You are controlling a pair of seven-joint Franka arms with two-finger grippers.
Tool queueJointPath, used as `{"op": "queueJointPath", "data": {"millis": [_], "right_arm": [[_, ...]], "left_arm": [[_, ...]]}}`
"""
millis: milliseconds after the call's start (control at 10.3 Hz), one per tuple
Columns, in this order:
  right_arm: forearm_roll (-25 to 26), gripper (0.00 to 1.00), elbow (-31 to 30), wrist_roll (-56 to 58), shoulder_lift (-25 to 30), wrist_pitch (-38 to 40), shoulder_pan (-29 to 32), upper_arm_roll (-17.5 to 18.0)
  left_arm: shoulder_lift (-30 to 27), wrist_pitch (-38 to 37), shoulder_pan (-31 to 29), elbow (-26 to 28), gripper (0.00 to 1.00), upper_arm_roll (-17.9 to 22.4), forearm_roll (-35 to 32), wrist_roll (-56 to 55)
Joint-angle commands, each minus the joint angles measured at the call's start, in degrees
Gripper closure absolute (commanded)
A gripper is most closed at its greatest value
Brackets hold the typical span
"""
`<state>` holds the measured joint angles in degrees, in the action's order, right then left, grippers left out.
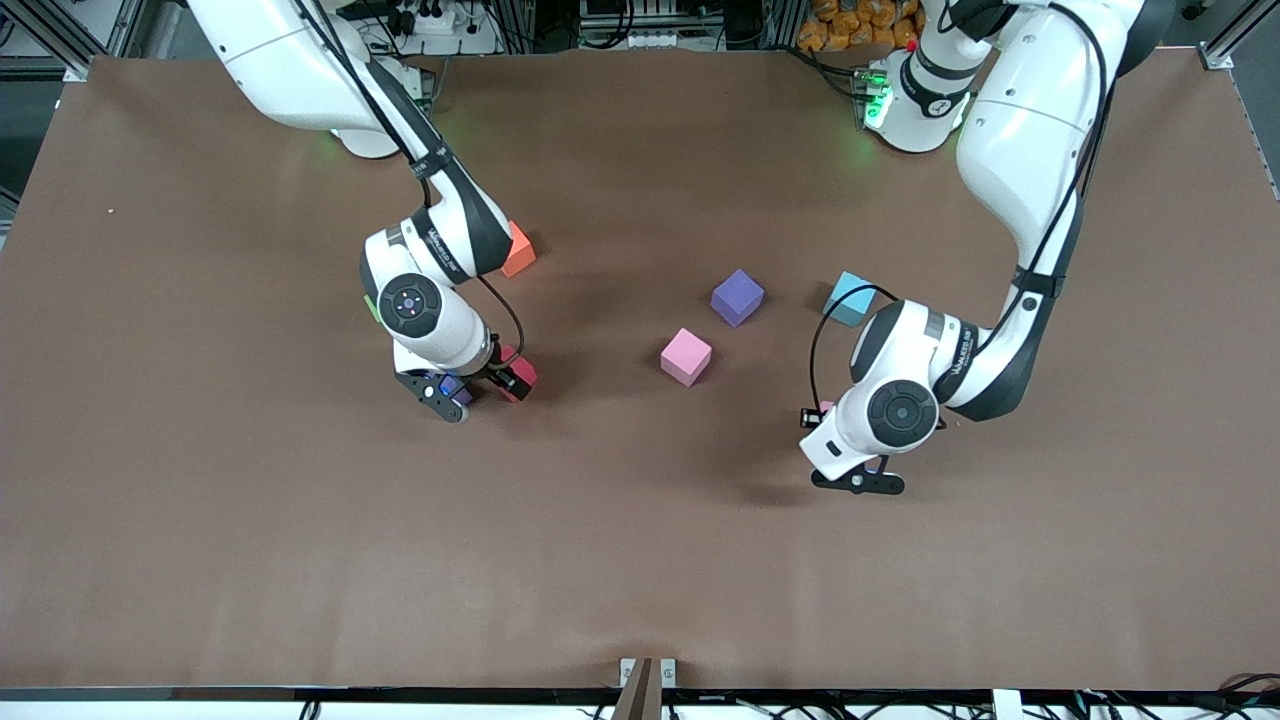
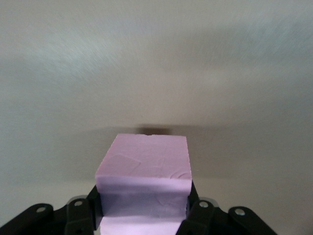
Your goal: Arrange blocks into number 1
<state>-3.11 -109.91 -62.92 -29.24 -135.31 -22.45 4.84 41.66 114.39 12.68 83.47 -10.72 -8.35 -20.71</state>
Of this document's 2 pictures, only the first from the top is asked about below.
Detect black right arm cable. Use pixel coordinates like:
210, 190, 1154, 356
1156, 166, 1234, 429
288, 0, 526, 371

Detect light blue foam cube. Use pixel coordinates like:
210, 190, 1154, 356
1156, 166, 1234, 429
823, 271, 879, 329

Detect white equipment rack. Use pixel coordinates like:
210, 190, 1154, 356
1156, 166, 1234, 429
578, 0, 691, 51

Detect bag of orange items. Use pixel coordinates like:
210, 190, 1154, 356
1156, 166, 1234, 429
798, 0, 923, 53

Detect orange foam cube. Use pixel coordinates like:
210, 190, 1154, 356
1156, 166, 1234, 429
500, 220, 538, 279

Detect brown table cover sheet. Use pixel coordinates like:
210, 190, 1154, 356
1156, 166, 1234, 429
0, 48, 1280, 693

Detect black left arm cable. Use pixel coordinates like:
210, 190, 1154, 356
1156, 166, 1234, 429
808, 0, 1116, 406

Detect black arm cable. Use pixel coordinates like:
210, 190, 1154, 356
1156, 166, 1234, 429
808, 0, 1116, 406
288, 0, 526, 371

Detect white power strip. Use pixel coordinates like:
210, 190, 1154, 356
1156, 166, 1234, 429
390, 5, 473, 38

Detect metal bracket with brown wedge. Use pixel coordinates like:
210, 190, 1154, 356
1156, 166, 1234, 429
619, 657, 678, 720

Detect red foam cube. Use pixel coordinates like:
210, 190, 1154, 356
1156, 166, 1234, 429
500, 346, 539, 402

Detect black cable bundle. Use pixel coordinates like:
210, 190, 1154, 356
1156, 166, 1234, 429
1075, 672, 1280, 720

